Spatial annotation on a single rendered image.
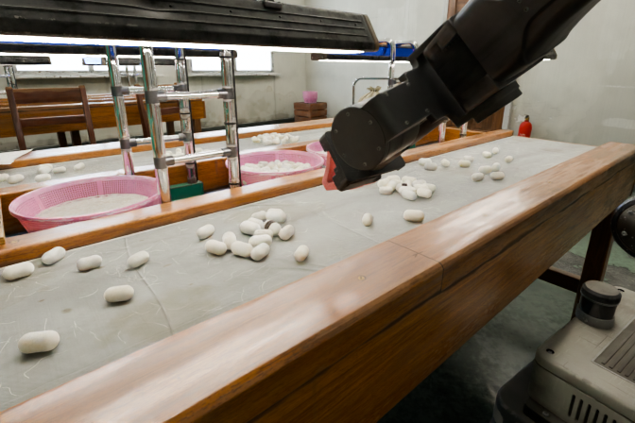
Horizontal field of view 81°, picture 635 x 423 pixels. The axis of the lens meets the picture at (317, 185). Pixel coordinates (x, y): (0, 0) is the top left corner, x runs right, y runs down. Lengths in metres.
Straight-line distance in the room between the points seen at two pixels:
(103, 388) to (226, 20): 0.46
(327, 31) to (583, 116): 4.69
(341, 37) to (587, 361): 0.77
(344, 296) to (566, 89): 4.94
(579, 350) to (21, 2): 1.04
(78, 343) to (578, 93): 5.12
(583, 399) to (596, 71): 4.53
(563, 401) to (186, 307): 0.73
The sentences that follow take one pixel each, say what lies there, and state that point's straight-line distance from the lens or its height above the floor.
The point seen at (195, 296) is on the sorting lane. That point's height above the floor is 0.74.
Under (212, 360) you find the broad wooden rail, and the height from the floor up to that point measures 0.76.
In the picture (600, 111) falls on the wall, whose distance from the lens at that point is 5.21.
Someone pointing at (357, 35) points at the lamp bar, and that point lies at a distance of 0.75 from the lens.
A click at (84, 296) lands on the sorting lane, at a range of 0.56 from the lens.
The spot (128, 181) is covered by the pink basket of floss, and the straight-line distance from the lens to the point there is 0.97.
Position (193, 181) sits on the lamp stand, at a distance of 1.05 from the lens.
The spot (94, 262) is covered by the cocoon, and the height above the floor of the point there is 0.75.
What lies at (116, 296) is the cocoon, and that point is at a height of 0.75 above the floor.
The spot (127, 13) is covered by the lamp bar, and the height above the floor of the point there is 1.07.
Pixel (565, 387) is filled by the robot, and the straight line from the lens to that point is 0.92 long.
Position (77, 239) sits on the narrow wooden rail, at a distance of 0.69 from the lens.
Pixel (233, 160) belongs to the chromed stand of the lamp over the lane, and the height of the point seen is 0.82.
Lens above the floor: 1.01
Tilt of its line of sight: 17 degrees down
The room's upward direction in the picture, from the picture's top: straight up
